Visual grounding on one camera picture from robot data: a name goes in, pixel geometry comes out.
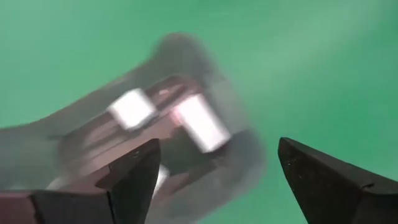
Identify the dark smoked plastic bin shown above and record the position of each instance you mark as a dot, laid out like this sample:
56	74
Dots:
186	56

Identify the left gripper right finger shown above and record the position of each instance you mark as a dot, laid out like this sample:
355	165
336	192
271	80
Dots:
329	193

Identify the mint green rectangular block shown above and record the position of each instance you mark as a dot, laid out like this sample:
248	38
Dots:
202	123

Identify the green table mat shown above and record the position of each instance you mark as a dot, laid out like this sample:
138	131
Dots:
311	62

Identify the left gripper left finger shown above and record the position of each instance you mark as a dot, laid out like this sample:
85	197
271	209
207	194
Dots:
124	193

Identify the mint green cube block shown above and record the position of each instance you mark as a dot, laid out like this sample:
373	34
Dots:
132	109

